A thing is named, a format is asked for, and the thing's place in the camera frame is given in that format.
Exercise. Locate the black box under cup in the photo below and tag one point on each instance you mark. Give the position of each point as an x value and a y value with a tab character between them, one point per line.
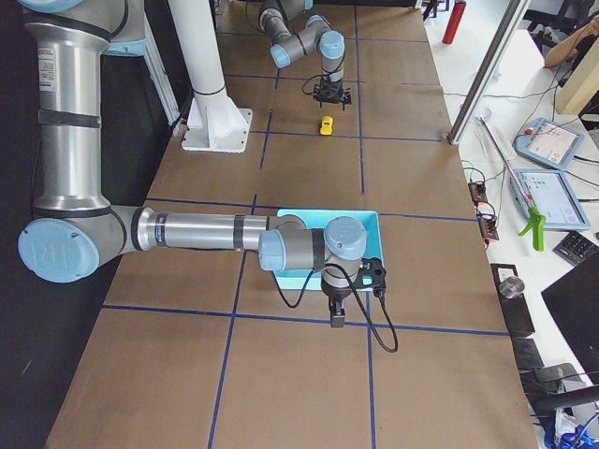
516	314

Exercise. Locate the yellow beetle toy car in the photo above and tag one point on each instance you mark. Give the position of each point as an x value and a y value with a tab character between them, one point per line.
326	126

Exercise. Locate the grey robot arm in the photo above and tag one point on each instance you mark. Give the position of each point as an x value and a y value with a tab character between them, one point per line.
77	230
316	36

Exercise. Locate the black keyboard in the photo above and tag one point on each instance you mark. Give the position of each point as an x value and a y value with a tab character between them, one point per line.
574	248

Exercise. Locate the green handled reacher grabber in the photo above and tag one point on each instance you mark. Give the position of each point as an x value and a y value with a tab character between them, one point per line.
536	220

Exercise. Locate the red fire extinguisher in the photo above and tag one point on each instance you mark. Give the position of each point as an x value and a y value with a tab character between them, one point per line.
454	21

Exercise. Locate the lower teach pendant tablet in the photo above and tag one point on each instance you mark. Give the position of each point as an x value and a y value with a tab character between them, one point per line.
549	191

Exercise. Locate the teach pendant tablet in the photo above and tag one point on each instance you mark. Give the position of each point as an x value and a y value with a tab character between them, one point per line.
548	144
549	191

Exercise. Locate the person forearm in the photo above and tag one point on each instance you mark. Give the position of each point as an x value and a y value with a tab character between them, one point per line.
568	48

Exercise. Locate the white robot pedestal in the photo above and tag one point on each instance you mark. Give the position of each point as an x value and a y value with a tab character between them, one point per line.
214	123

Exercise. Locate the turquoise plastic bin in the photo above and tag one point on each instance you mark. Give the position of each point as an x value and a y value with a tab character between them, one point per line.
294	279

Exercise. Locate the orange black power strip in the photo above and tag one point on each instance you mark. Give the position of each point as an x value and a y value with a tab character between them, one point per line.
478	192

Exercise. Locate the aluminium frame post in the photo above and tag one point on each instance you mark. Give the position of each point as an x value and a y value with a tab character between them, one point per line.
508	25

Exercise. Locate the metal cup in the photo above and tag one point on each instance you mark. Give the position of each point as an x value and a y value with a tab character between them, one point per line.
511	287

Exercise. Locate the upper teach pendant tablet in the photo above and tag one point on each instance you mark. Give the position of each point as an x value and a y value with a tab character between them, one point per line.
548	144

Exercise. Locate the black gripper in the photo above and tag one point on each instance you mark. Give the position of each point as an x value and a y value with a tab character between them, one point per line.
336	295
330	88

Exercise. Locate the black laptop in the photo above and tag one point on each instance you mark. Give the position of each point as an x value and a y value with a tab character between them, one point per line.
572	302

